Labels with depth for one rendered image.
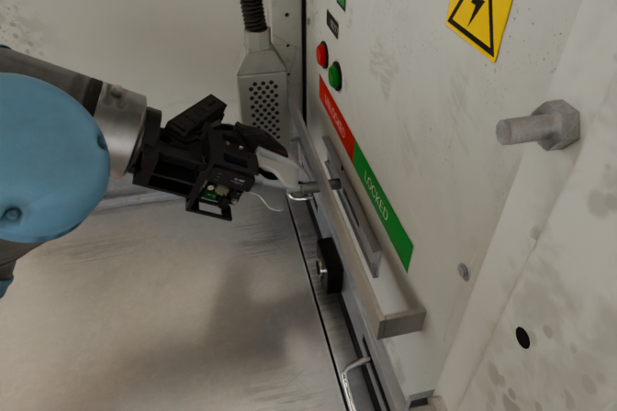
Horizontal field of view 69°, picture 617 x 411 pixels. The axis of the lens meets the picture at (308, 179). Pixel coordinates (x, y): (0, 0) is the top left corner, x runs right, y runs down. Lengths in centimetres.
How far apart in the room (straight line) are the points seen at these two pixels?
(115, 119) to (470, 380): 35
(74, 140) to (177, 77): 59
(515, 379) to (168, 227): 65
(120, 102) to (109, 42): 42
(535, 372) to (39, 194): 23
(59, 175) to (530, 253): 23
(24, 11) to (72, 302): 48
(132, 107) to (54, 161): 20
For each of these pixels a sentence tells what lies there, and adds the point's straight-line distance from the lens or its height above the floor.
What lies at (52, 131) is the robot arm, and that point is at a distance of 28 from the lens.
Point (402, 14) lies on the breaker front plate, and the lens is 36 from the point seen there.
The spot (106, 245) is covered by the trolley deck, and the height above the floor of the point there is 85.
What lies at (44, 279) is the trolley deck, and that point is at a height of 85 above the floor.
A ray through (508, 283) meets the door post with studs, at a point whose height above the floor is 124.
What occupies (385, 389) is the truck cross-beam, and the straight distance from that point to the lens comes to 53.
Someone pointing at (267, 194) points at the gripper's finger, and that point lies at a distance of 54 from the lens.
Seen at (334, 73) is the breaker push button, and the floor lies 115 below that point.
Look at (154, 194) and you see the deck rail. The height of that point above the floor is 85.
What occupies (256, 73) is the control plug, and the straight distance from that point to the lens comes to 64.
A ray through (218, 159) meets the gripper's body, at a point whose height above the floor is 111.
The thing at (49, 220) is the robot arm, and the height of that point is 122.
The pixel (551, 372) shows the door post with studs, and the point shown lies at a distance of 18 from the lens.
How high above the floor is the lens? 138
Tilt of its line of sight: 40 degrees down
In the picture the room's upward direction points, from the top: straight up
